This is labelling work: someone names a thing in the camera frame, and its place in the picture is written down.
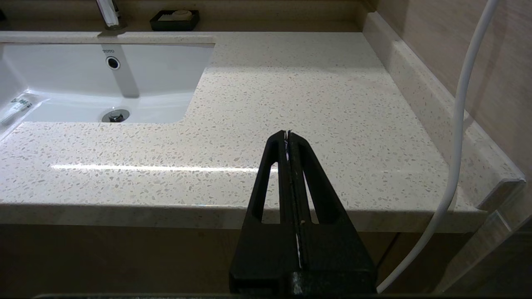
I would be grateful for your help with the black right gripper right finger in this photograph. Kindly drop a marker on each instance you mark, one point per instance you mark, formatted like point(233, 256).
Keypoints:
point(332, 257)

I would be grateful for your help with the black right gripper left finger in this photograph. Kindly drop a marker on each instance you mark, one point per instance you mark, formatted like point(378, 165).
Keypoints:
point(257, 257)

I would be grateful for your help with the wooden vanity cabinet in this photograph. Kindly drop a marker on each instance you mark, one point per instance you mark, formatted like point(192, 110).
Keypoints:
point(124, 257)

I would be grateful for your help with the stone backsplash ledge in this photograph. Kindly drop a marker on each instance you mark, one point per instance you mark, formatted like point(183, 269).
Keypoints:
point(415, 79)

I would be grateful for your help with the chrome sink drain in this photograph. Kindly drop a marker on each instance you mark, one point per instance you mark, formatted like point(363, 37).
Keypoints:
point(115, 116)

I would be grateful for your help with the white sink basin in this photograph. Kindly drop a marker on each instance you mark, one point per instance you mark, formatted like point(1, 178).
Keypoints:
point(166, 70)

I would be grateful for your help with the black soap dish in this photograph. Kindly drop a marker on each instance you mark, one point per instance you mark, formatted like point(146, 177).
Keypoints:
point(156, 25)

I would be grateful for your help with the round soap bar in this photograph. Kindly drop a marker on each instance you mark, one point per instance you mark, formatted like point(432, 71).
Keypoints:
point(178, 15)

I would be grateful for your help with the long packet with green end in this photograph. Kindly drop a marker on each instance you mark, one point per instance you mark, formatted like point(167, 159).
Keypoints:
point(16, 106)

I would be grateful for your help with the chrome faucet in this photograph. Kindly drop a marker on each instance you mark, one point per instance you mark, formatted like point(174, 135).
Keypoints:
point(109, 14)

